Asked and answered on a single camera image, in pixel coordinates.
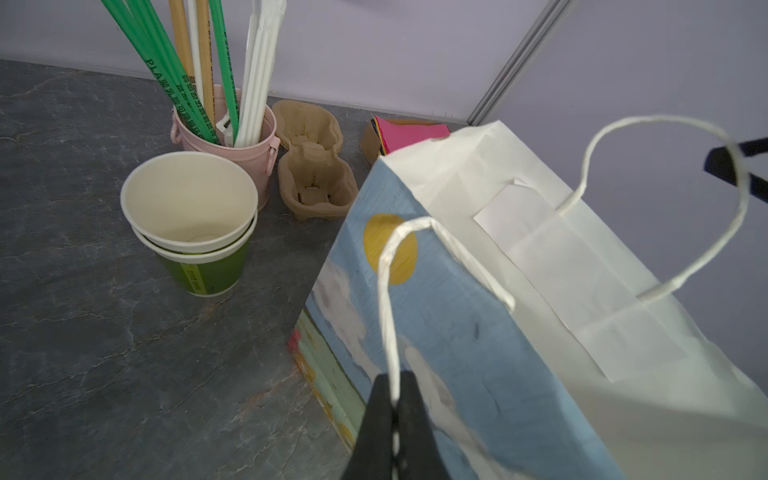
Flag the pink napkin stack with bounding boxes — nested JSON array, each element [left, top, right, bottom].
[[372, 116, 450, 155]]

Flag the pink utensil holder cup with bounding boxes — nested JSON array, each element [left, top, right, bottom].
[[170, 106, 280, 211]]

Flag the painted paper gift bag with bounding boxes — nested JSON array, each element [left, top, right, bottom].
[[295, 117, 767, 479]]

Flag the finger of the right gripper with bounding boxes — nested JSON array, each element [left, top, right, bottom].
[[703, 136, 768, 205]]

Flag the stack of green paper cups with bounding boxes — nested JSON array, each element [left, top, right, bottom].
[[120, 151, 259, 297]]

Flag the cardboard cup carrier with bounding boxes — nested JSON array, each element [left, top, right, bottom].
[[272, 100, 359, 221]]

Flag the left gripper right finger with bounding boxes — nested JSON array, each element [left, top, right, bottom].
[[395, 371, 450, 480]]

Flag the green stirrer sticks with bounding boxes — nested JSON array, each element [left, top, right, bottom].
[[102, 0, 220, 145]]

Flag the cardboard napkin box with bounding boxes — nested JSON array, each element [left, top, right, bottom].
[[360, 116, 436, 165]]

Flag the white wrapped straws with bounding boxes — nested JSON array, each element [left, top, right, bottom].
[[234, 0, 287, 148]]

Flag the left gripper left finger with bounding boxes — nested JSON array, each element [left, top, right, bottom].
[[341, 374, 395, 480]]

